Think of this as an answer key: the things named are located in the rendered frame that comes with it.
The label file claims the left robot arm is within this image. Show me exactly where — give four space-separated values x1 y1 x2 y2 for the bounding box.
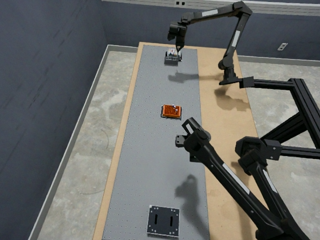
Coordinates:
175 117 310 240

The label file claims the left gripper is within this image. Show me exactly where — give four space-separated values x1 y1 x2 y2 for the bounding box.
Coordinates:
189 153 201 163

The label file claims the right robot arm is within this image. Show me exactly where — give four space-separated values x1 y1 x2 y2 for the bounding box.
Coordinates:
167 1 253 81

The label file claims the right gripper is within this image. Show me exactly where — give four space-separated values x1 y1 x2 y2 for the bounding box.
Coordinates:
175 35 186 52

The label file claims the orange grid rack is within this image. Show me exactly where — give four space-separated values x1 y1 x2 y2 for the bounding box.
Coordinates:
162 104 181 118

